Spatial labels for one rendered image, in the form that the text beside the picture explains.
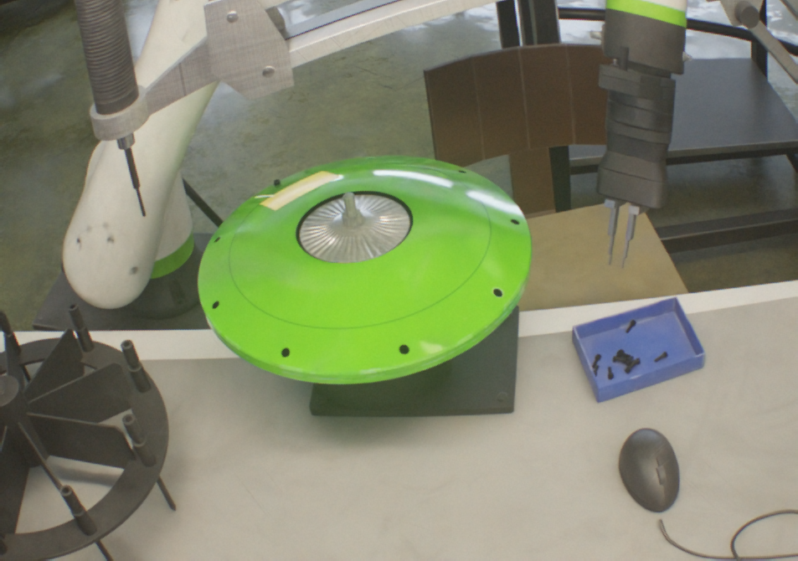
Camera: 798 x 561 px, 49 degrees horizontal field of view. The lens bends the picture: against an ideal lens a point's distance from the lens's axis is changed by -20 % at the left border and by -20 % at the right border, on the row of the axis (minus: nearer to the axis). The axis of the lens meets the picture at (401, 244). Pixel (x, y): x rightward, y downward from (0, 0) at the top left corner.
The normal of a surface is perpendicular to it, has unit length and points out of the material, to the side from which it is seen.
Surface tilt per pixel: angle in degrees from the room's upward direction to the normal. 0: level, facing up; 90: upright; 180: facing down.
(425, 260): 11
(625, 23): 64
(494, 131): 90
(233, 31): 90
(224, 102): 0
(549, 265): 0
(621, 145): 71
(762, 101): 0
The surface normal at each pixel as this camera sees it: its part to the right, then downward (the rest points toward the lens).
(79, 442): -0.15, 0.58
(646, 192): -0.48, 0.15
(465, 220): 0.13, -0.78
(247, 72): 0.17, 0.59
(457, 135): 0.46, 0.50
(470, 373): -0.11, -0.79
